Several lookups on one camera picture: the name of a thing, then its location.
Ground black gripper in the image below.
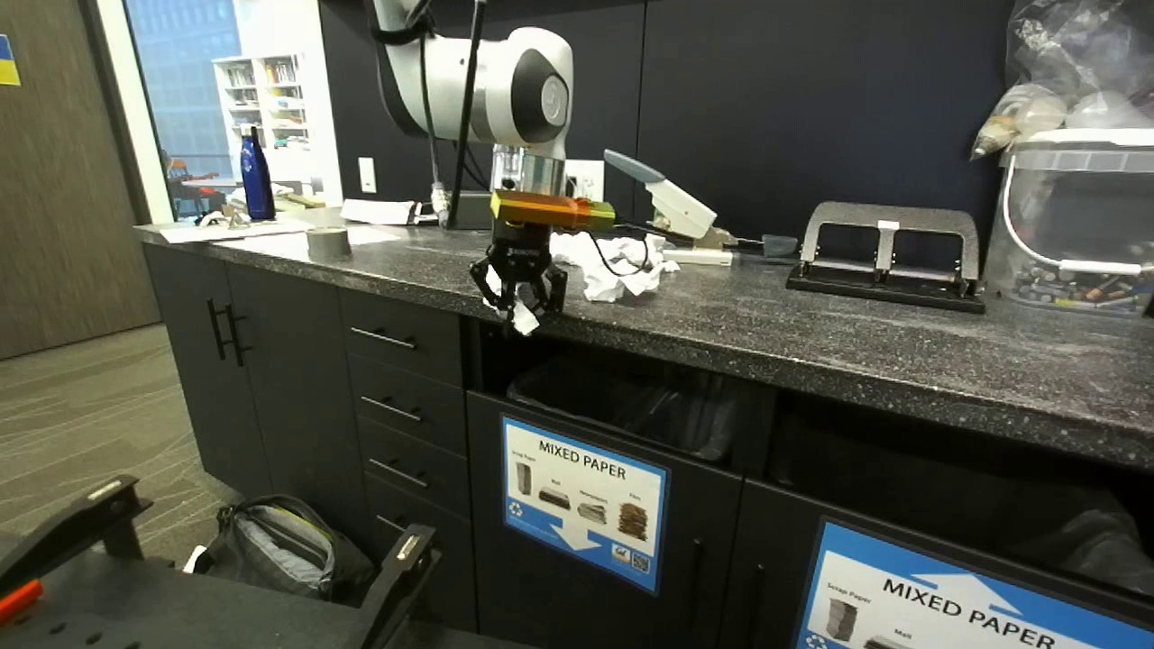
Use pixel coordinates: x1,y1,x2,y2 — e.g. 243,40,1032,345
470,226,571,317

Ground white shelf unit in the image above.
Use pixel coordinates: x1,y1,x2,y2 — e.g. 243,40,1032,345
212,52,309,203

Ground black door handle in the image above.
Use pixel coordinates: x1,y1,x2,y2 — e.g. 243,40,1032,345
207,298,232,363
223,298,254,373

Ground black backpack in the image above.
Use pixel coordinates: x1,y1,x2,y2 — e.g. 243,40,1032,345
183,495,379,605

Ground grey three-hole punch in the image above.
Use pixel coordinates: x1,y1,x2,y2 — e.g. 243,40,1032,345
786,197,990,317

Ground dark grey counter cabinet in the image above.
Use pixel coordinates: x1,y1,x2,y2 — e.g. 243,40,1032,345
142,244,1154,649

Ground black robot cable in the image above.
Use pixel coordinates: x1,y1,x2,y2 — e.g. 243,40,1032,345
406,0,492,230

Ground clear plastic container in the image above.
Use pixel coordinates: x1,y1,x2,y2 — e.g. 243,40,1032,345
982,125,1154,317

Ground wide crumpled white paper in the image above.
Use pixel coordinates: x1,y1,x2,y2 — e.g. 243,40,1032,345
562,226,685,302

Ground black bin liner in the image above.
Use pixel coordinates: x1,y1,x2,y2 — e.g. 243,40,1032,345
772,409,1154,598
506,355,772,474

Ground blue mixed paper sign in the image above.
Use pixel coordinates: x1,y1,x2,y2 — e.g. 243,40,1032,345
498,415,666,598
795,519,1154,649

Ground white power strip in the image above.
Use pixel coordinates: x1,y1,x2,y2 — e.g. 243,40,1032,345
340,196,427,230

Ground yellow blue wall sticker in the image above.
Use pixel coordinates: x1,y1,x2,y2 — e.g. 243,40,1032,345
0,30,24,92

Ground clear plastic bag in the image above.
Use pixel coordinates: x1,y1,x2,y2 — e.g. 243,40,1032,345
971,0,1154,164

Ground amber wrist camera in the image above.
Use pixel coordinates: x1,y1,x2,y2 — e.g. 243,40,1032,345
488,193,622,236

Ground small white flat piece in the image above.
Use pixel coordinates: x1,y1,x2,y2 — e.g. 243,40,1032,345
670,243,743,272

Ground flat white paper sheet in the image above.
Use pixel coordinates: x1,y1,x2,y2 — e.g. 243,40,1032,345
142,218,285,249

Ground blue metal water bottle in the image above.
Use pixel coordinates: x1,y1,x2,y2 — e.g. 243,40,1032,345
237,123,277,225

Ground black power adapter box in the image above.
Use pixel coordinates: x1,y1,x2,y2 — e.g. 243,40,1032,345
441,186,498,230

